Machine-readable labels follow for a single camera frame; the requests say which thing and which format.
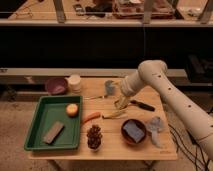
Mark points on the white cup stack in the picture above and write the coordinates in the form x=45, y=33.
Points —
x=74, y=82

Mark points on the pine cone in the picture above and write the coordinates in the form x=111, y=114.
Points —
x=94, y=137

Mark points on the green plastic tray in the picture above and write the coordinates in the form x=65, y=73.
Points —
x=49, y=110

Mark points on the wooden table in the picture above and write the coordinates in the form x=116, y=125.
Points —
x=112, y=145

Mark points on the small yellow handled tool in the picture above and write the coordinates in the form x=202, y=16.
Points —
x=96, y=97

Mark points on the blue sponge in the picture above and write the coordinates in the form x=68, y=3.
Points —
x=132, y=131

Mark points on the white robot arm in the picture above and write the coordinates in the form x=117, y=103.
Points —
x=153, y=73

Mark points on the peach apple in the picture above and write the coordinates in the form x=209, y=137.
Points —
x=72, y=110

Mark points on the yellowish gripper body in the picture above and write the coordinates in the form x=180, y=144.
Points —
x=122, y=102

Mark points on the orange pepper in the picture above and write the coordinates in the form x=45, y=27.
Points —
x=90, y=117

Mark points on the brown wooden bowl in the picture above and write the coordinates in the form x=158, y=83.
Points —
x=139, y=124

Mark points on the grey crumpled cloth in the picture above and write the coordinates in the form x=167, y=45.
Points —
x=154, y=127

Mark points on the blue grey cup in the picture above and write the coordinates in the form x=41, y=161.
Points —
x=109, y=87

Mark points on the purple bowl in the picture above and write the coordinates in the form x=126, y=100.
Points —
x=56, y=86

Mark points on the grey sponge block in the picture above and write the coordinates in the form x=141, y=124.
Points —
x=56, y=128

